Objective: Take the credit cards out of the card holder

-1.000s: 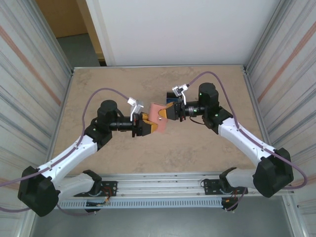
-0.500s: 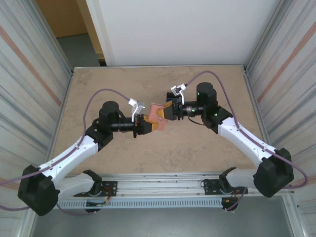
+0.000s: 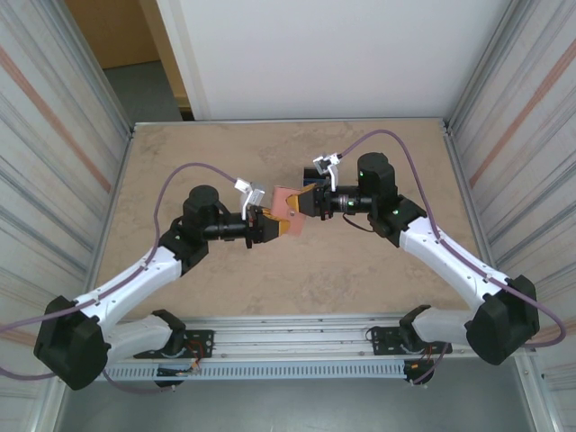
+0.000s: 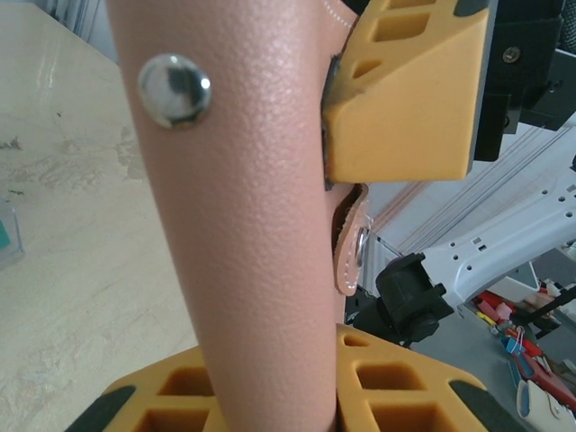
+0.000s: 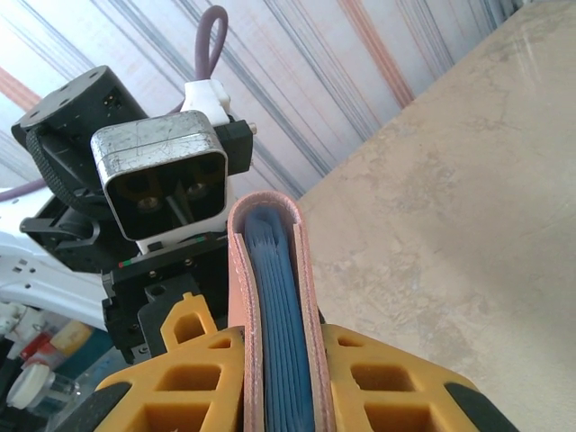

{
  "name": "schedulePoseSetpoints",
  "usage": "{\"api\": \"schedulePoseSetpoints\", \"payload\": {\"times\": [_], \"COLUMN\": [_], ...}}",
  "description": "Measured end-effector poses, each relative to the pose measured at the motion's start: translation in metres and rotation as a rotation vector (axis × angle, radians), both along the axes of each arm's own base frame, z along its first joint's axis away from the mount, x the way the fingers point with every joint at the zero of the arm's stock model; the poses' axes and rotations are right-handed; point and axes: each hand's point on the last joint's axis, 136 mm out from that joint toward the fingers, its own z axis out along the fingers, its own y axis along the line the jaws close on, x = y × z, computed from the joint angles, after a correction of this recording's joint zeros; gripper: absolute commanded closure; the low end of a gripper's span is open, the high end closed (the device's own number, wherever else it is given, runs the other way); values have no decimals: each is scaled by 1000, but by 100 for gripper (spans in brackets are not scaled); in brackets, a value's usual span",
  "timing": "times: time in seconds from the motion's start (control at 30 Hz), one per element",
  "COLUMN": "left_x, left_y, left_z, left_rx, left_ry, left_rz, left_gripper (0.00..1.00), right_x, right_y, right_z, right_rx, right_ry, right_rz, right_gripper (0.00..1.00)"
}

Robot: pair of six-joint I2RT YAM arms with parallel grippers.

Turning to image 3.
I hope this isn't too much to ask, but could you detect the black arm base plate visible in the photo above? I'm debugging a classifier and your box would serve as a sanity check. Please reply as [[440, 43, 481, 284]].
[[366, 326, 453, 359], [170, 329, 215, 360]]

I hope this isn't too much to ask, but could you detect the slotted grey cable duct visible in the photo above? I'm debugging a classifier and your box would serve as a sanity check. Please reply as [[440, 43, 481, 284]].
[[102, 362, 409, 382]]

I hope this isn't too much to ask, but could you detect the brown wooden door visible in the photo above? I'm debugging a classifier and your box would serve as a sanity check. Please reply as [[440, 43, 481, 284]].
[[134, 0, 195, 122]]

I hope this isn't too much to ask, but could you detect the aluminium rail frame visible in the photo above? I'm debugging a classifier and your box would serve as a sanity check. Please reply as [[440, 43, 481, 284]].
[[107, 314, 539, 361]]

